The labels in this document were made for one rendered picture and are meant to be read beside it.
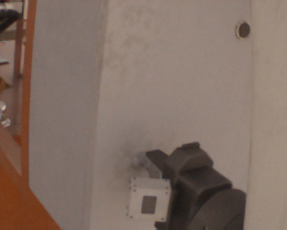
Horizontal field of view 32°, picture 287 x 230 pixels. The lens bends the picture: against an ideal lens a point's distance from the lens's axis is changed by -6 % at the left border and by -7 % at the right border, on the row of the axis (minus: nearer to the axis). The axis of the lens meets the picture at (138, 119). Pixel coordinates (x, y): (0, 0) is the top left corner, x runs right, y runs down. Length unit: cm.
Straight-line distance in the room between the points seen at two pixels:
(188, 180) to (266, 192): 30
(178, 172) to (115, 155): 11
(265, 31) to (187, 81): 43
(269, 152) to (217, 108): 47
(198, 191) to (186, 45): 19
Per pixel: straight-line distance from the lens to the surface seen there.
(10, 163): 98
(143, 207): 57
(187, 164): 58
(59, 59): 71
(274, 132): 26
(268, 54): 25
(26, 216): 131
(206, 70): 69
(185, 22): 65
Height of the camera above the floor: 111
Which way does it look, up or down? 23 degrees down
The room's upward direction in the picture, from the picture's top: 7 degrees clockwise
